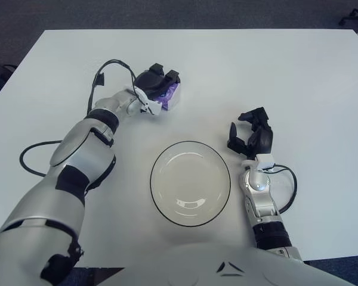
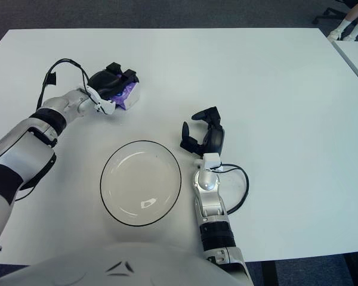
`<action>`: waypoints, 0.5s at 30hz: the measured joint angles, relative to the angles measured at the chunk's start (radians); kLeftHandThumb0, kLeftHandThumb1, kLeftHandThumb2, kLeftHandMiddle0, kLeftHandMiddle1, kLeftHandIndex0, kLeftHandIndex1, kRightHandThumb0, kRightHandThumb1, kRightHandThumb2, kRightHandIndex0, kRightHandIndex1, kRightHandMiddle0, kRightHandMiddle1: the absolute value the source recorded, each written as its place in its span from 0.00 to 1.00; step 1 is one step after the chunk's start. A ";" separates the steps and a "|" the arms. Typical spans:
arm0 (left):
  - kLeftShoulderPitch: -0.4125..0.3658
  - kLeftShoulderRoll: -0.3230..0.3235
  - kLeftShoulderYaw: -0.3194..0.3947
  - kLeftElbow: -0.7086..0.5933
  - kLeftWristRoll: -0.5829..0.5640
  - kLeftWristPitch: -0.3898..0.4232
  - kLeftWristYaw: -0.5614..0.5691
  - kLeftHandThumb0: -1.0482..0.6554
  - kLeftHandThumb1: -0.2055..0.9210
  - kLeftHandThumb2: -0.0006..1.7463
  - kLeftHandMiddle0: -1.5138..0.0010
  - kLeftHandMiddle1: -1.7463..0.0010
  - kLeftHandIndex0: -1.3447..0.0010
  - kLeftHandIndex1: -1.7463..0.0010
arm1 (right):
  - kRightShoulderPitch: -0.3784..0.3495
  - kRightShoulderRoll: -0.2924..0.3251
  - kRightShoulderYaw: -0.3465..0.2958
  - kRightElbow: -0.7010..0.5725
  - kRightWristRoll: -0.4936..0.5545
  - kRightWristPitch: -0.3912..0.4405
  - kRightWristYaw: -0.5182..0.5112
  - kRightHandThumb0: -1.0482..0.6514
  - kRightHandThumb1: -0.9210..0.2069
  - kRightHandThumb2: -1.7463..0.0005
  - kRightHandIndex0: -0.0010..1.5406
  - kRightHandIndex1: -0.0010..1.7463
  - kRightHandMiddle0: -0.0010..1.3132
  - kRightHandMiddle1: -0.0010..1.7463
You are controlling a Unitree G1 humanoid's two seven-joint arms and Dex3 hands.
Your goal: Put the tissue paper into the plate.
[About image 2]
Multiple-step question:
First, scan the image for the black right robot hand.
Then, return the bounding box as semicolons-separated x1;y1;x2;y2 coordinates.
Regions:
180;106;226;157

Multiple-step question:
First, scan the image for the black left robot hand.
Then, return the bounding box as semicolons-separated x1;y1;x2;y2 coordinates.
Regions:
86;61;140;104

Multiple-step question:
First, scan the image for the purple tissue paper pack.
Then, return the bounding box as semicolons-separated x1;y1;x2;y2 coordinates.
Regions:
109;80;141;111

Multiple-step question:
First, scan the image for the white plate with black rim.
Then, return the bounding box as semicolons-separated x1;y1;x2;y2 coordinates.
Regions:
100;140;182;226

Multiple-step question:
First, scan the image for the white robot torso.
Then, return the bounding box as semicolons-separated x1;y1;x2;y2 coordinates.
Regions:
0;243;209;286

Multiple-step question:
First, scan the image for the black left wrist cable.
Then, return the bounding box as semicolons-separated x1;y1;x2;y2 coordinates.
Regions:
35;58;92;111

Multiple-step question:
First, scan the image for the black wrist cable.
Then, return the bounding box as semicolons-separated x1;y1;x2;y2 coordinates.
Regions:
35;58;92;111
219;163;250;215

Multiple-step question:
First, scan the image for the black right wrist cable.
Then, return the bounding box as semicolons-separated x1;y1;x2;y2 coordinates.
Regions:
219;163;250;215

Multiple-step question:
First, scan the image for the black table frame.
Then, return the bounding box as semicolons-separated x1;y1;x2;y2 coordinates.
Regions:
244;251;358;286

